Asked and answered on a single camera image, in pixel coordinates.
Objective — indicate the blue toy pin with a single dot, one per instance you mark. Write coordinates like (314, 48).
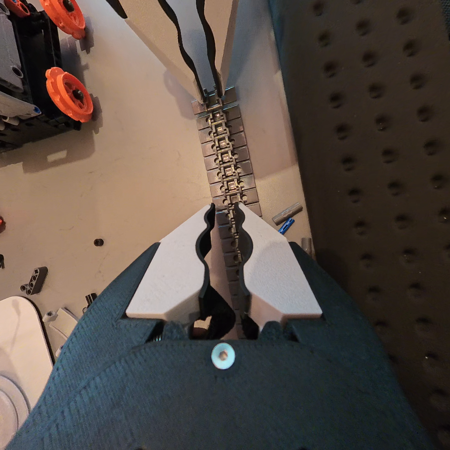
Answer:
(286, 225)

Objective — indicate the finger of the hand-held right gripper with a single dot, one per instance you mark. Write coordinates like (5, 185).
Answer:
(223, 31)
(154, 28)

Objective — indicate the black axle pin connector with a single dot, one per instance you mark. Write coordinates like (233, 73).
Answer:
(89, 302)

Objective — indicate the dark grey short bent liftarm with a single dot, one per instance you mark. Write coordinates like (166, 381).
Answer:
(34, 280)

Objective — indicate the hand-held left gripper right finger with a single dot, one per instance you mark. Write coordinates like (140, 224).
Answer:
(281, 277)

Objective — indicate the light grey curved panel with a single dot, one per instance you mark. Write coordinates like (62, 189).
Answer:
(63, 327)

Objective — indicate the dark studded panel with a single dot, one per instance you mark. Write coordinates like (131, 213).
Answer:
(369, 175)

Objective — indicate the toy vehicle with orange wheels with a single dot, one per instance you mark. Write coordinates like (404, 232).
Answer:
(31, 77)

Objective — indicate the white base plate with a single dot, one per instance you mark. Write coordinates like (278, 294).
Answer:
(21, 337)

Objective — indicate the grey connector tube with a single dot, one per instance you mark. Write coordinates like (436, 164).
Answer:
(287, 213)
(307, 246)

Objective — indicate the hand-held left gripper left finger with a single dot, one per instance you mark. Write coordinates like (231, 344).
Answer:
(168, 277)

